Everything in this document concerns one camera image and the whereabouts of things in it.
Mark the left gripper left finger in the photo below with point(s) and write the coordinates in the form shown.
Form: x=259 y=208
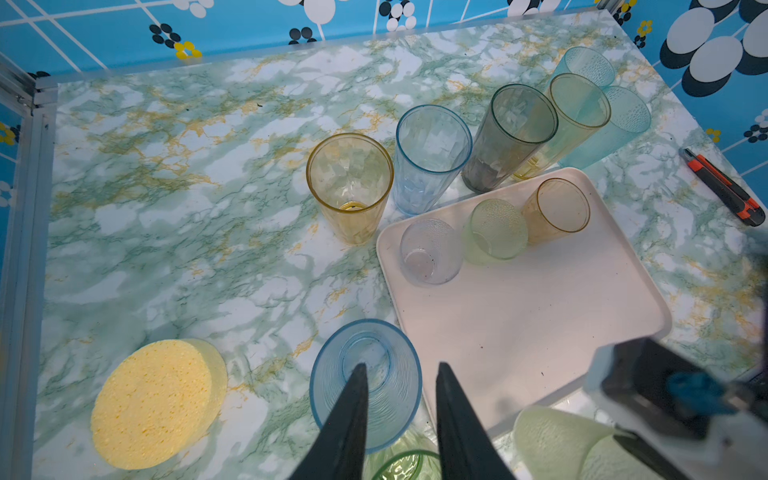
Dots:
x=340 y=448

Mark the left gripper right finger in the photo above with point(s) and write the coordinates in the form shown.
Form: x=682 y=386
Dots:
x=465 y=449

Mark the pale green textured glass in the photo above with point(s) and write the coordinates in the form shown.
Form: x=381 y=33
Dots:
x=554 y=444

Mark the clear textured glass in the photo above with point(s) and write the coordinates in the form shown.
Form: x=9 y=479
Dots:
x=430 y=252

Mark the light green textured glass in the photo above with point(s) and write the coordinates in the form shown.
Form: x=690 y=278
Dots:
x=495 y=232

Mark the short amber glass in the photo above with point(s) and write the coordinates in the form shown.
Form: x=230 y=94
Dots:
x=557 y=208

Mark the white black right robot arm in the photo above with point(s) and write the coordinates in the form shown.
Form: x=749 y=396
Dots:
x=682 y=421

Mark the pink rectangular tray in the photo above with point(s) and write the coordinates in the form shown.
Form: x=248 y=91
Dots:
x=524 y=332

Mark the green clear glass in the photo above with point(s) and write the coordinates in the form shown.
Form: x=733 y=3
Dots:
x=415 y=455

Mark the light blue short glass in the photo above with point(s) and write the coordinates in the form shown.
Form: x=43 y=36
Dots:
x=393 y=372

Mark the yellow round sponge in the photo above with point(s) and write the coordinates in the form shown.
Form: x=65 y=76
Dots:
x=157 y=402

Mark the tall blue glass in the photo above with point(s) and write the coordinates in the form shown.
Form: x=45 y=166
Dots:
x=433 y=144

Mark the tall grey glass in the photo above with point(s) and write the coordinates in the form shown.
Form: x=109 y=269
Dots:
x=518 y=122

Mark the tall olive yellow glass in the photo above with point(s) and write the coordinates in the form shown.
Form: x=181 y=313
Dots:
x=582 y=108

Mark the orange grey utility knife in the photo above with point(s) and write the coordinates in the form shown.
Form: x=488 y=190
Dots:
x=734 y=197

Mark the teal textured glass front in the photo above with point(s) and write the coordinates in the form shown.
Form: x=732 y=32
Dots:
x=630 y=117

